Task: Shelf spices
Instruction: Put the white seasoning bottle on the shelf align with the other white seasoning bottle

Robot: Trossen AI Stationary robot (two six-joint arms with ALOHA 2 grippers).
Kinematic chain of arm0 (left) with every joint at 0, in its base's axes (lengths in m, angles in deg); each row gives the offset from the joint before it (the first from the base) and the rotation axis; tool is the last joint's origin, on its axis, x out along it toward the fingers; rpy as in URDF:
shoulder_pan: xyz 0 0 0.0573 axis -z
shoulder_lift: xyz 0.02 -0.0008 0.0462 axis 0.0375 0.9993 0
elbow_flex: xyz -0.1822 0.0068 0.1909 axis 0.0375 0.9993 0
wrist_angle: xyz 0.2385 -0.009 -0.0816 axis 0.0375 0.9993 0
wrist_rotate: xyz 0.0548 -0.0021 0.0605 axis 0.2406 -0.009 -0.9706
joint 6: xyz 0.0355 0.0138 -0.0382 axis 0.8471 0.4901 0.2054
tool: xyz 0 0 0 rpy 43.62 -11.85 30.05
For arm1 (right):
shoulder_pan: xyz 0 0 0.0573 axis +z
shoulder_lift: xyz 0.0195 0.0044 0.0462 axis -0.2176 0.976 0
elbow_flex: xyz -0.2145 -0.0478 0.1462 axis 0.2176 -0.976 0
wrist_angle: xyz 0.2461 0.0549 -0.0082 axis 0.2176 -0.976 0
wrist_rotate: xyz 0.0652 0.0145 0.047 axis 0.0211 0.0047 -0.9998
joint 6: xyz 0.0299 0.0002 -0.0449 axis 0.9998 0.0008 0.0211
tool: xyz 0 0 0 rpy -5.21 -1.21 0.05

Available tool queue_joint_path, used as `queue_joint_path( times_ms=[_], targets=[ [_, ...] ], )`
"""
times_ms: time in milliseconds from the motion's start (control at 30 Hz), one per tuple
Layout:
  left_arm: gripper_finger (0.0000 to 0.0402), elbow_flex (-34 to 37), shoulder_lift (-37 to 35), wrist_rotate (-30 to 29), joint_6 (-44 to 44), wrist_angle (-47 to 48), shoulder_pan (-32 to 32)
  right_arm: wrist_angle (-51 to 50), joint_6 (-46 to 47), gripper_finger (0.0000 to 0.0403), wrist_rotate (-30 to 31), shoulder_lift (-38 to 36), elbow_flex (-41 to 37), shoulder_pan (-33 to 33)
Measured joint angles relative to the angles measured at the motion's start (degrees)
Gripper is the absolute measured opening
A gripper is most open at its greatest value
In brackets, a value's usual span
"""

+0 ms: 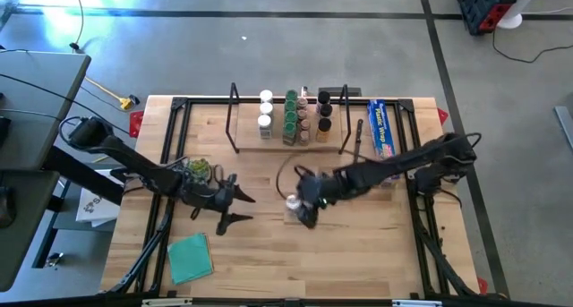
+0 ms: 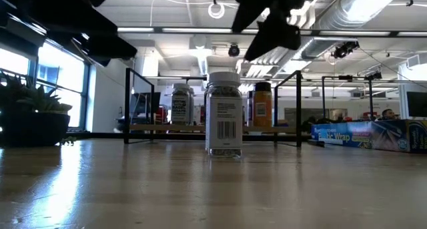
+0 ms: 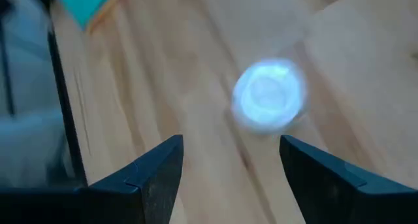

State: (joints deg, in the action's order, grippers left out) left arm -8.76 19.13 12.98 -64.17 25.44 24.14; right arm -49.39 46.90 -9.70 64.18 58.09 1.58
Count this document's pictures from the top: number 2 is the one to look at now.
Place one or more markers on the dark computer monitor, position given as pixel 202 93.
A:
pixel 417 103
pixel 145 103

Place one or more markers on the large bright window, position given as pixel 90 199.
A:
pixel 60 68

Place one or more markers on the white-lid bagel seasoning jar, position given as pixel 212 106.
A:
pixel 223 122
pixel 180 109

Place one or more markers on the potted succulent plant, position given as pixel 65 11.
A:
pixel 33 129

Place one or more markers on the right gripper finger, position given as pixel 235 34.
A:
pixel 245 17
pixel 277 32

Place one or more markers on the black metal workcell frame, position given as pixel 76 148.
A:
pixel 345 77

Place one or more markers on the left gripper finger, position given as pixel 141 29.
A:
pixel 66 20
pixel 110 50

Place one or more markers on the person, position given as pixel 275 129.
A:
pixel 388 113

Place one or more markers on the blue plastic wrap box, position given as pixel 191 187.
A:
pixel 333 135

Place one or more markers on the yellow black-lid spice bottle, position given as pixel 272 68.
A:
pixel 262 110

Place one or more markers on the black round spotlight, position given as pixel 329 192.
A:
pixel 233 50

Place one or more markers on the black bar with light strips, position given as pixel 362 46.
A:
pixel 157 30

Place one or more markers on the silver ventilation duct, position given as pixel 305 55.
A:
pixel 337 12

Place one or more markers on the white air vent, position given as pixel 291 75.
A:
pixel 413 60

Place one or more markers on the black track light cluster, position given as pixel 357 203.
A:
pixel 345 49

